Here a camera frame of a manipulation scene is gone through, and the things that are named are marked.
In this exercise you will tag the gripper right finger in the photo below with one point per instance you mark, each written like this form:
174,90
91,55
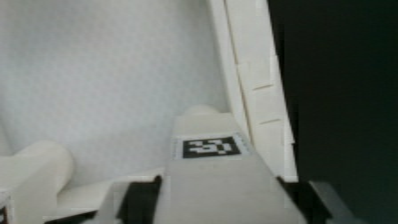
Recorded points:
320,203

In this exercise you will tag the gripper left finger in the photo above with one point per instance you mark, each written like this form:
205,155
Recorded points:
130,202

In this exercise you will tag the white desk leg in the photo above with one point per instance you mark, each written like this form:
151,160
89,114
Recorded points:
219,187
34,175

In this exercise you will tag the white desk top tray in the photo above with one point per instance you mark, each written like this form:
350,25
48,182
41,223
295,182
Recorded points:
110,63

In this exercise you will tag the white L-shaped fence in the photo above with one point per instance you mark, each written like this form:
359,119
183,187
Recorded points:
261,85

